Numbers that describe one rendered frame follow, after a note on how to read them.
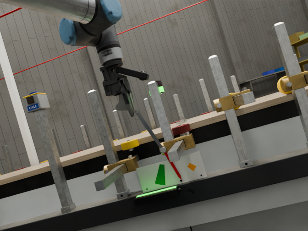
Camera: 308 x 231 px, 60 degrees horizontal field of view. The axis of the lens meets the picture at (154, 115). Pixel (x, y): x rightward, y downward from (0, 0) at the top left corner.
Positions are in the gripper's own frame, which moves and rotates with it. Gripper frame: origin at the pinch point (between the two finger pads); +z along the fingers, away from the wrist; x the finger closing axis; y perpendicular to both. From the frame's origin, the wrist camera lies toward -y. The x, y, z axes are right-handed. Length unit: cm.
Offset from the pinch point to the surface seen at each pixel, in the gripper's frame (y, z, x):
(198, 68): -36, -83, -546
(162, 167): -3.6, 23.4, -5.4
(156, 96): -9.3, -3.6, -6.1
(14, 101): 124, -44, -103
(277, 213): -43, 60, -28
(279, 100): -57, 12, -26
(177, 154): -14.1, 16.4, 18.5
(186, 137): -15.9, 14.7, -5.3
